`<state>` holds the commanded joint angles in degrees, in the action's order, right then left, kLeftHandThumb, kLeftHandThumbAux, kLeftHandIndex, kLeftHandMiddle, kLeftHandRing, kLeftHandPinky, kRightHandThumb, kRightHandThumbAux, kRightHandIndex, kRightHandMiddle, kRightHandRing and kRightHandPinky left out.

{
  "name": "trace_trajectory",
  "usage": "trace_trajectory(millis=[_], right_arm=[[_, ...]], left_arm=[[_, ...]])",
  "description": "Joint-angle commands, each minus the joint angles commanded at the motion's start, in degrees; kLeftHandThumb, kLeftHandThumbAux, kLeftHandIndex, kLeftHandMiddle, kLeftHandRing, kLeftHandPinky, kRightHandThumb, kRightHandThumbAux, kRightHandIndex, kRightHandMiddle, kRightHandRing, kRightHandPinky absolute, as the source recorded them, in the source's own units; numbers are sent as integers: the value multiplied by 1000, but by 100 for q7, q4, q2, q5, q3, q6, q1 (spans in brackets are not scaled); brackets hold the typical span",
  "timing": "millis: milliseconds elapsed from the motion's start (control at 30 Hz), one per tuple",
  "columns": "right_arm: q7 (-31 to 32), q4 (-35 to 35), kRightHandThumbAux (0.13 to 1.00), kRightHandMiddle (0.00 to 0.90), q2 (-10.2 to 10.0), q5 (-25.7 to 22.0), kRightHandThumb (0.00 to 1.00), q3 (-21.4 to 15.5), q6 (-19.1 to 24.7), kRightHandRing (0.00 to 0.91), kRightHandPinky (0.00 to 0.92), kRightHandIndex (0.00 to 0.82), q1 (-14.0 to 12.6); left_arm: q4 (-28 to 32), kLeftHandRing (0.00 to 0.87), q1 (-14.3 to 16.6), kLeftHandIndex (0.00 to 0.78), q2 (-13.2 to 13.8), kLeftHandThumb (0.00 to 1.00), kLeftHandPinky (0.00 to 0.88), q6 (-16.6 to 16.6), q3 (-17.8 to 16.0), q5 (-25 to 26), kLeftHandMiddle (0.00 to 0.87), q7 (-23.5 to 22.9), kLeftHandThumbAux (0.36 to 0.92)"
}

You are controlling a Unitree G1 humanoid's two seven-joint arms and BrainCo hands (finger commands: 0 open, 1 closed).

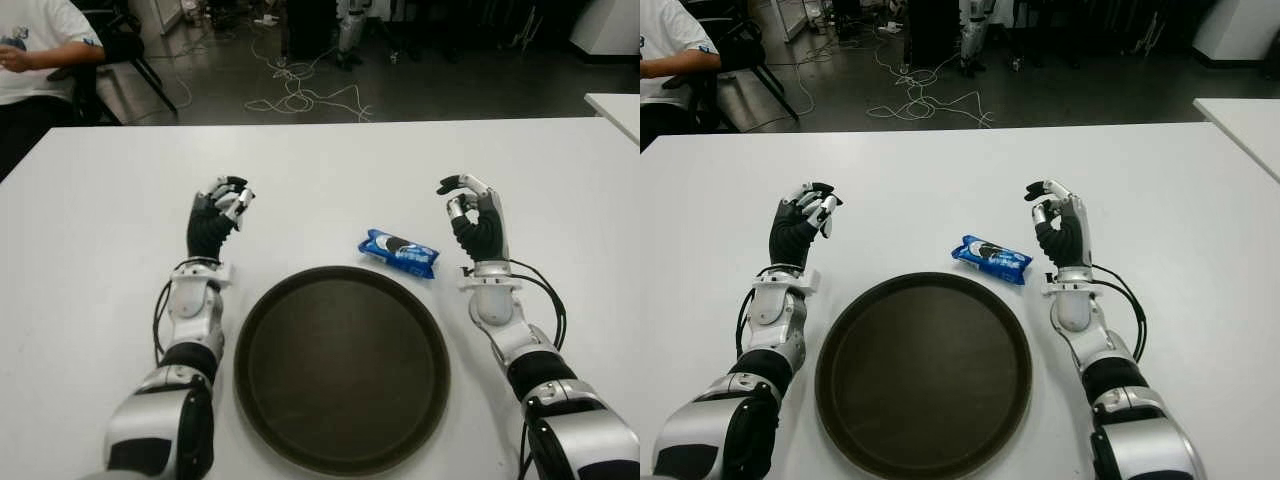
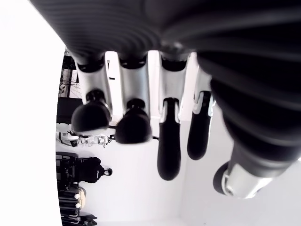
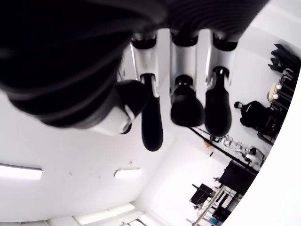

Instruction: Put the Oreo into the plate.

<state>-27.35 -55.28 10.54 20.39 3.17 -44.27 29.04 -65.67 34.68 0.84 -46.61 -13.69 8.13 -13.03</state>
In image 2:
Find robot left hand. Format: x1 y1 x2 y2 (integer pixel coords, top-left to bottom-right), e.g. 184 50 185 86
28 0 301 200

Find beige plush toy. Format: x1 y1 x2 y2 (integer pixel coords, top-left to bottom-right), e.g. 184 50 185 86
74 186 87 209

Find black backpack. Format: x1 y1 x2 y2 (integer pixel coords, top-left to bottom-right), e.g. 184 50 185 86
77 156 113 184

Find black stacked chairs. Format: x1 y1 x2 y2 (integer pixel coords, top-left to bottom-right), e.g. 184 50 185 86
55 152 79 186

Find white humanoid robot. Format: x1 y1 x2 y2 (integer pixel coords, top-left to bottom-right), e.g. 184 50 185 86
56 130 111 148

